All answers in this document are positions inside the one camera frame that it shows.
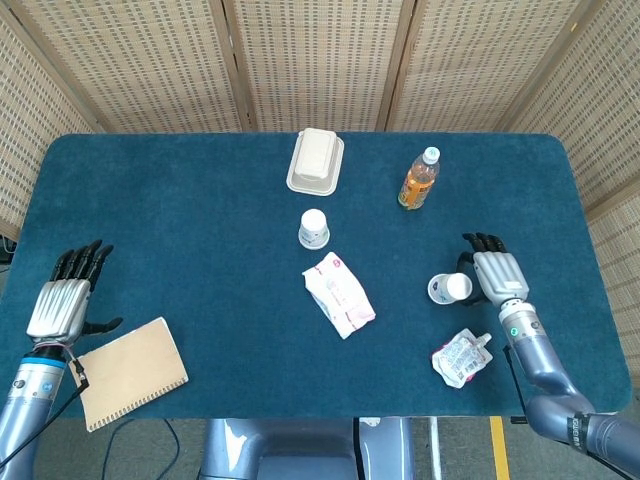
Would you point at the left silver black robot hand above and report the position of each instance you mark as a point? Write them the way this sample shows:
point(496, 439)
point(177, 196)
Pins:
point(60, 310)

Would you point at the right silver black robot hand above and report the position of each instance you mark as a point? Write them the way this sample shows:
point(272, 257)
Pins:
point(500, 275)

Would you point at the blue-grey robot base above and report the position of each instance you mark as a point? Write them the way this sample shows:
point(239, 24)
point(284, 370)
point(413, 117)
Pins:
point(300, 450)

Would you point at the white spouted drink pouch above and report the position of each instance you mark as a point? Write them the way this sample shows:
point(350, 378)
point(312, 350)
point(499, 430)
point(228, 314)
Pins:
point(460, 357)

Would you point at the brown spiral notebook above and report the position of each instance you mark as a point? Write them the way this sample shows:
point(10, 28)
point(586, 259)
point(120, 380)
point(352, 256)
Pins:
point(135, 372)

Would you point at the orange drink bottle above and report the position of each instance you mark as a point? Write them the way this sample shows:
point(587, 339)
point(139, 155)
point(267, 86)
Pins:
point(419, 182)

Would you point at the blue felt table cloth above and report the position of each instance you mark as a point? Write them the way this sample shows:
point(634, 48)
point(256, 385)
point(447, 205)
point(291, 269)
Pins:
point(150, 200)

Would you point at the white pink tissue pack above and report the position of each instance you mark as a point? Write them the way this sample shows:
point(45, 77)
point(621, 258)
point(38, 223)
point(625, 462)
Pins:
point(337, 295)

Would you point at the bamboo screen panel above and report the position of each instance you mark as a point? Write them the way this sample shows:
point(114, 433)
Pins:
point(475, 65)
point(320, 60)
point(140, 65)
point(610, 125)
point(30, 140)

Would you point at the white table leg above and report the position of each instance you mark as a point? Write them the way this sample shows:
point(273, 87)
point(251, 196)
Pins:
point(435, 450)

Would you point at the beige takeaway food box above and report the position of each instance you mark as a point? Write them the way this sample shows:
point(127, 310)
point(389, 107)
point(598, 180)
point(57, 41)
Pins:
point(315, 160)

